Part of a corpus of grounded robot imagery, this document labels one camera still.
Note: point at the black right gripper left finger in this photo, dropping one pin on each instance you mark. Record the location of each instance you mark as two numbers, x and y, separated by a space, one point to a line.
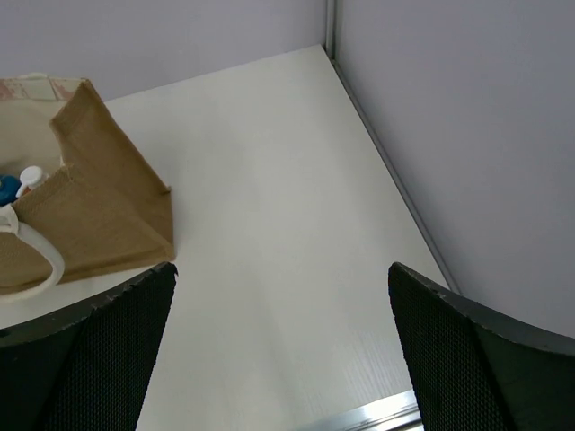
87 366

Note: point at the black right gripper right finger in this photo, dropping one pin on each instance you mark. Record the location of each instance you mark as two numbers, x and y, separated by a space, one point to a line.
473 368

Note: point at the brown canvas tote bag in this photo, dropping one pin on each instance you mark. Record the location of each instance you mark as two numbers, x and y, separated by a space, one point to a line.
103 209

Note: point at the small blue pump bottle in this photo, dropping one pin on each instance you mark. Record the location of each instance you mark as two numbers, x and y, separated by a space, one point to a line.
31 178

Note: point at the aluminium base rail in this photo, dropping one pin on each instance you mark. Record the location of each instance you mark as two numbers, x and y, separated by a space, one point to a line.
396 412

